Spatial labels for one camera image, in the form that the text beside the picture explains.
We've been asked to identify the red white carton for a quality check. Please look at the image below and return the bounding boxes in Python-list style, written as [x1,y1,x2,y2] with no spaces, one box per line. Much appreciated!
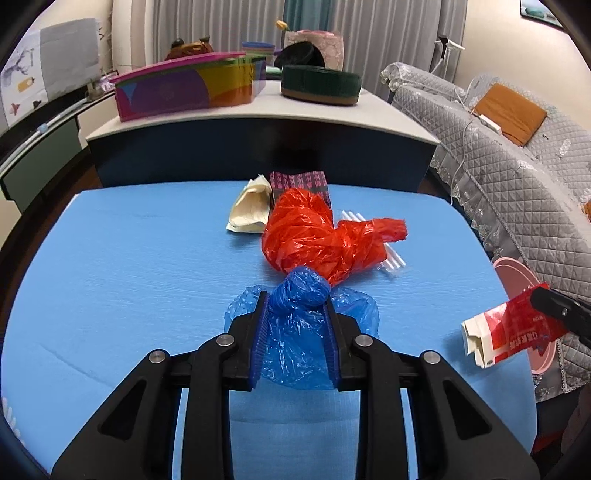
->
[461,283,567,369]

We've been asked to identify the blue plastic bag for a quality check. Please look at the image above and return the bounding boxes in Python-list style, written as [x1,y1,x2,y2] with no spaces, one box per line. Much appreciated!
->
[224,266,380,390]

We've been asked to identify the packaged white straws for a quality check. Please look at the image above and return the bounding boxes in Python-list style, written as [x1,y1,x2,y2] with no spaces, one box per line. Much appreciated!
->
[339,209,409,279]

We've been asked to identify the cream paper napkin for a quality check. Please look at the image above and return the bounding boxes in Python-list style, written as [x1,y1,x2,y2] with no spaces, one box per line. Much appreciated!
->
[226,175,273,234]

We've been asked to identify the red plastic bag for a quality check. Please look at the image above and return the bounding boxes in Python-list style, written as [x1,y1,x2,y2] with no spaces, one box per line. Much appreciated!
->
[262,188,408,286]

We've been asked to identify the black pink patterned wrapper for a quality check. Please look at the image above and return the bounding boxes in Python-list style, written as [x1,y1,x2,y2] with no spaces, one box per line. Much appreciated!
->
[269,171,332,207]

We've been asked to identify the pink plastic basin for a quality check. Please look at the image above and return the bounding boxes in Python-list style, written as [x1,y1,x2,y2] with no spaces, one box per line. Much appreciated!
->
[491,256,562,375]

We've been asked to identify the grey quilted sofa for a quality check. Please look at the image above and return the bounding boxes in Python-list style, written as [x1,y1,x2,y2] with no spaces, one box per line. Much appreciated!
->
[380,62,591,402]

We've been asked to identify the blue table mat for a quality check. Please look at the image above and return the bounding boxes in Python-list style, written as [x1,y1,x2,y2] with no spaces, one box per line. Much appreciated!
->
[1,182,537,479]

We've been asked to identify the orange cushion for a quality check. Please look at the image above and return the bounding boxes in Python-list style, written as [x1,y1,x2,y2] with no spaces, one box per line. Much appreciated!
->
[475,83,547,147]

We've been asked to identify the white top coffee table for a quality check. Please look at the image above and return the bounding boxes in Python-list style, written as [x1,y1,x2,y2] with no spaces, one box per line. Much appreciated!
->
[86,81,439,192]

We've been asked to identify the tv cabinet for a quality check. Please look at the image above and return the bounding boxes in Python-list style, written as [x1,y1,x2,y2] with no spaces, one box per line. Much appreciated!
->
[1,92,117,240]

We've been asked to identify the white floor lamp stand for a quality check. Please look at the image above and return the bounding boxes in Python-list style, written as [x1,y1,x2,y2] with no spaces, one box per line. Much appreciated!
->
[429,35,466,81]

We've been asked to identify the dark green round bowl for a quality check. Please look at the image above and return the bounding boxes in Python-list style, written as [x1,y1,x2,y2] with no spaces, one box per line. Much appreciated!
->
[280,65,362,106]

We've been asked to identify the grey curtains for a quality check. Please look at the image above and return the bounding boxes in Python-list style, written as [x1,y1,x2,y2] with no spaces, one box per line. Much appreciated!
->
[147,0,468,94]

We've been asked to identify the pink patterned basket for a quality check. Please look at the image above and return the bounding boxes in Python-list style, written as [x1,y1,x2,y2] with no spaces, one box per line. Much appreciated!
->
[283,30,345,71]

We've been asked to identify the colourful storage box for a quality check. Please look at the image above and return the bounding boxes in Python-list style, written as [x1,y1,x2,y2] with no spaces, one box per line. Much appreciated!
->
[113,52,266,122]

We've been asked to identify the black hat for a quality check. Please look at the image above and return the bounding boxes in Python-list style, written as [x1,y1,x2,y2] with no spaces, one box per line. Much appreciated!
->
[274,41,325,69]

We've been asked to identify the grey covered television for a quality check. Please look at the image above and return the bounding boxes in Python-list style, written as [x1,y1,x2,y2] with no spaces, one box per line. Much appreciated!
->
[1,18,101,132]

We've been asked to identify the brown figurine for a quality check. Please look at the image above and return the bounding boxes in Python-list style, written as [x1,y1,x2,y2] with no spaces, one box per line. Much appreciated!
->
[165,36,214,60]

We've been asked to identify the teal curtain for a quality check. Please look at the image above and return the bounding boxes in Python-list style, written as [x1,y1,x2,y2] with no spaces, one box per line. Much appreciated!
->
[283,0,332,31]

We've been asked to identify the stacked coloured bowls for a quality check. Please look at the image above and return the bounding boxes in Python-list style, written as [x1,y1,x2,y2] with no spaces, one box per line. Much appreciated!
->
[242,41,276,56]

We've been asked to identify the white charger cable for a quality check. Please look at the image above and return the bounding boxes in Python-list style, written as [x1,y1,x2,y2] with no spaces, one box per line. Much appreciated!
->
[447,87,502,206]

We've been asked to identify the wall painting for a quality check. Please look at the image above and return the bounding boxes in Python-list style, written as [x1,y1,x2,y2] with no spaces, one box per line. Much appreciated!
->
[520,0,563,30]

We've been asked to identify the small photo frame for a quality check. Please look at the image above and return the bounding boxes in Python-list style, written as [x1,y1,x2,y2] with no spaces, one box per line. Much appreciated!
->
[87,71,118,100]

